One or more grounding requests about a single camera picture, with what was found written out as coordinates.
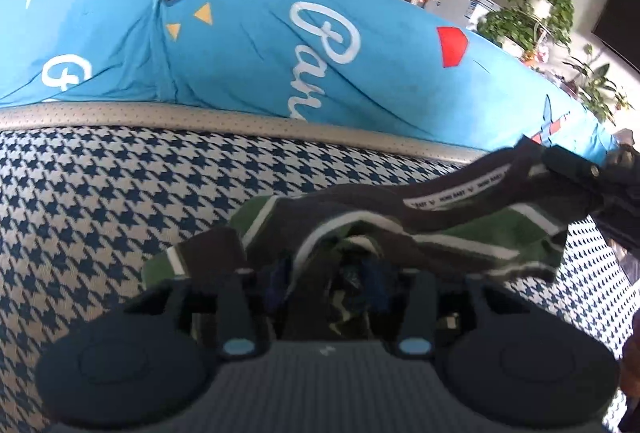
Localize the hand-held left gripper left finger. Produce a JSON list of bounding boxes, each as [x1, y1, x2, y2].
[[147, 263, 296, 360]]

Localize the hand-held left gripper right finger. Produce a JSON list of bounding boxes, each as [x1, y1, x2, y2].
[[360, 262, 507, 360]]

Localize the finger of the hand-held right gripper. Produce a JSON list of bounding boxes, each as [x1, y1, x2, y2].
[[544, 145, 608, 194]]

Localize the green brown striped t-shirt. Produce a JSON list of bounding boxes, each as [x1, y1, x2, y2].
[[142, 135, 601, 345]]

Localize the black television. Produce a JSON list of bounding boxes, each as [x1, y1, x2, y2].
[[592, 0, 640, 74]]

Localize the leafy potted plant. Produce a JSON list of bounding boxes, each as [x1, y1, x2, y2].
[[475, 0, 576, 64]]

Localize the houndstooth sofa mat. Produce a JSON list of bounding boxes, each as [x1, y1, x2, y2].
[[0, 125, 640, 433]]

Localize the white chest freezer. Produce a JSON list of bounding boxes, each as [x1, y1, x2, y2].
[[422, 0, 502, 32]]

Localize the blue printed sofa cover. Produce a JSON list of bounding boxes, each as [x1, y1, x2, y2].
[[0, 0, 623, 154]]

